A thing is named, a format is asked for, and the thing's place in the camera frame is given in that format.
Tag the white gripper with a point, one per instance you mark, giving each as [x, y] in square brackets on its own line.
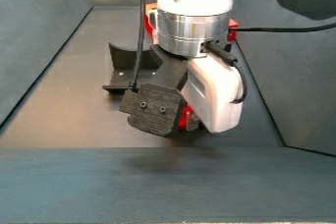
[212, 88]

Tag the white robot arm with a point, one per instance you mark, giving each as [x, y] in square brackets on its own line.
[191, 29]

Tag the red star-profile bar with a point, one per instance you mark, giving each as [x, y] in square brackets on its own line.
[189, 120]

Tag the red block with shaped holes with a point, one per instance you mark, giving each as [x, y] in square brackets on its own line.
[151, 7]

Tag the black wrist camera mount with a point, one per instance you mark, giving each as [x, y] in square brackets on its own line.
[155, 107]

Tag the black curved fixture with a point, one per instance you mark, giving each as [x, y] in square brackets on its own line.
[123, 63]

